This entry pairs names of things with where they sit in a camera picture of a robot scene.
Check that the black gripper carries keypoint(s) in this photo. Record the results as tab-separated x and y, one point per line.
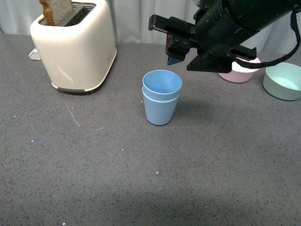
214	33

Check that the blue plastic cup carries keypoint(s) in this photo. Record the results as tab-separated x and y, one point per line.
162	85
159	112

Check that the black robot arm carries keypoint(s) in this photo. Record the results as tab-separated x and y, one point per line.
255	15

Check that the pink plastic bowl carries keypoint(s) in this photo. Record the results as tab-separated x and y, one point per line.
238	74

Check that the green plastic bowl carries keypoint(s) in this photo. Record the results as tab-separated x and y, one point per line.
283	81

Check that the cream white toaster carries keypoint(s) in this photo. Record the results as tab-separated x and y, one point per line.
78	55

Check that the toast slice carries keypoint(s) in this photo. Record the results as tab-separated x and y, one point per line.
54	11

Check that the white toaster lever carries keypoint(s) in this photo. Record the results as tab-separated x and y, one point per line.
34	55

